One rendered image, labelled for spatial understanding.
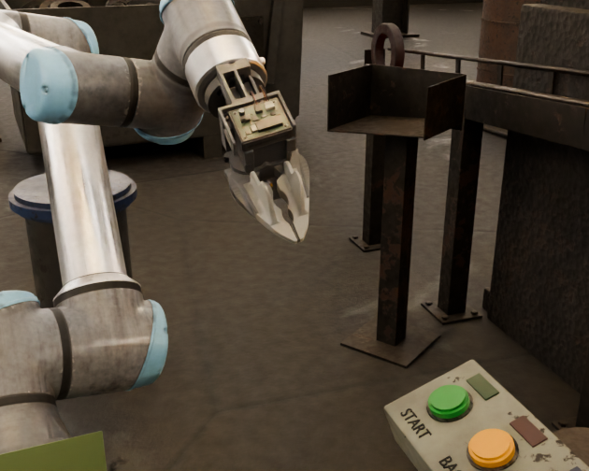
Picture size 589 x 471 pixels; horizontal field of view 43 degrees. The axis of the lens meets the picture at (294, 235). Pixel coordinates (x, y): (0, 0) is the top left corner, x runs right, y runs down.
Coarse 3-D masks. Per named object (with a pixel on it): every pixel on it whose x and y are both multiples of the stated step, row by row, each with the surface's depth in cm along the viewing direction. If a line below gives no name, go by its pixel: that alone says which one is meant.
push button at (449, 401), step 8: (432, 392) 74; (440, 392) 73; (448, 392) 73; (456, 392) 72; (464, 392) 72; (432, 400) 73; (440, 400) 72; (448, 400) 72; (456, 400) 71; (464, 400) 71; (432, 408) 72; (440, 408) 71; (448, 408) 71; (456, 408) 71; (464, 408) 71; (440, 416) 71; (448, 416) 71; (456, 416) 71
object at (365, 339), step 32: (352, 96) 187; (384, 96) 192; (416, 96) 186; (448, 96) 171; (352, 128) 181; (384, 128) 178; (416, 128) 175; (448, 128) 175; (416, 160) 183; (384, 192) 185; (384, 224) 188; (384, 256) 191; (384, 288) 194; (384, 320) 198; (384, 352) 195; (416, 352) 195
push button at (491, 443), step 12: (480, 432) 67; (492, 432) 67; (504, 432) 67; (468, 444) 67; (480, 444) 66; (492, 444) 66; (504, 444) 65; (480, 456) 65; (492, 456) 64; (504, 456) 64
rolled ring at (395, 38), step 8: (384, 24) 236; (392, 24) 235; (376, 32) 243; (384, 32) 237; (392, 32) 232; (400, 32) 233; (376, 40) 243; (384, 40) 244; (392, 40) 233; (400, 40) 232; (376, 48) 245; (392, 48) 233; (400, 48) 232; (376, 56) 246; (392, 56) 234; (400, 56) 232; (384, 64) 246; (392, 64) 235; (400, 64) 234
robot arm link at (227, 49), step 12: (216, 36) 86; (228, 36) 86; (240, 36) 87; (204, 48) 85; (216, 48) 85; (228, 48) 85; (240, 48) 85; (252, 48) 87; (192, 60) 86; (204, 60) 85; (216, 60) 84; (228, 60) 84; (252, 60) 85; (264, 60) 89; (192, 72) 86; (204, 72) 84; (216, 72) 84; (264, 72) 87; (192, 84) 86; (204, 84) 85; (204, 96) 87; (204, 108) 88
